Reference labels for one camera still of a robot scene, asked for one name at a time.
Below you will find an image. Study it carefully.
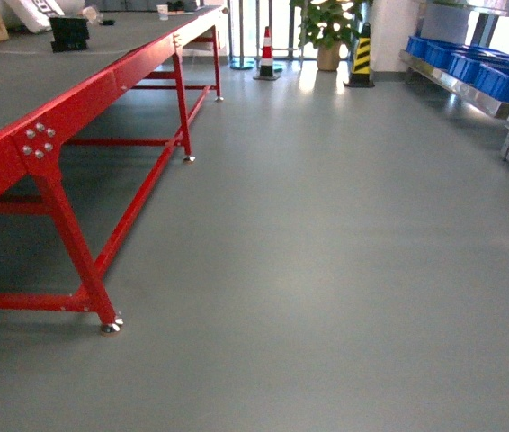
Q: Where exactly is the blue bin on far shelf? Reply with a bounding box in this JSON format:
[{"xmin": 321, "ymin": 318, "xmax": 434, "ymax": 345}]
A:
[
  {"xmin": 424, "ymin": 40, "xmax": 473, "ymax": 70},
  {"xmin": 474, "ymin": 64, "xmax": 509, "ymax": 103}
]

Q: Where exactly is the steel shelf rack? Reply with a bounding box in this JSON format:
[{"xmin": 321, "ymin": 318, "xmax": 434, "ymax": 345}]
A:
[{"xmin": 399, "ymin": 1, "xmax": 509, "ymax": 162}]

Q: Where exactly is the red white traffic cone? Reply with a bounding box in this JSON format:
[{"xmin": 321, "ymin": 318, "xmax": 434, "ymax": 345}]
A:
[{"xmin": 254, "ymin": 26, "xmax": 280, "ymax": 81}]

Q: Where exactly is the teal round stand base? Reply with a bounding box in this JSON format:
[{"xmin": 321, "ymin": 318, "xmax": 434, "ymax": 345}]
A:
[{"xmin": 229, "ymin": 58, "xmax": 257, "ymax": 70}]

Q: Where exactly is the yellow black traffic cone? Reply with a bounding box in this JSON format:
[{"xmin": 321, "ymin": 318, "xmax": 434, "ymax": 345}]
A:
[{"xmin": 344, "ymin": 22, "xmax": 374, "ymax": 88}]

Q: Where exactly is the potted green plant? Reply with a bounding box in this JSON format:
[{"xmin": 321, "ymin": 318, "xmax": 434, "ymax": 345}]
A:
[{"xmin": 290, "ymin": 0, "xmax": 374, "ymax": 72}]

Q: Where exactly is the white paper cup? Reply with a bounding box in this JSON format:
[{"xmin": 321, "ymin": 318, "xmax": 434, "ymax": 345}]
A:
[{"xmin": 156, "ymin": 4, "xmax": 169, "ymax": 21}]

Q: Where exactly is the stack of black boxes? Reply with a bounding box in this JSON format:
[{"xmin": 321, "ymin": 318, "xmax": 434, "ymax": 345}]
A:
[{"xmin": 49, "ymin": 16, "xmax": 89, "ymax": 53}]

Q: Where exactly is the white bag with lettering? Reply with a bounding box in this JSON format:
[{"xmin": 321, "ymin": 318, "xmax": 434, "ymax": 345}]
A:
[{"xmin": 0, "ymin": 0, "xmax": 85, "ymax": 33}]

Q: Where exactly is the red metal table frame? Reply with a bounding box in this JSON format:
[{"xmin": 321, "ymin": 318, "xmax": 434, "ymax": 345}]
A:
[{"xmin": 0, "ymin": 5, "xmax": 226, "ymax": 336}]

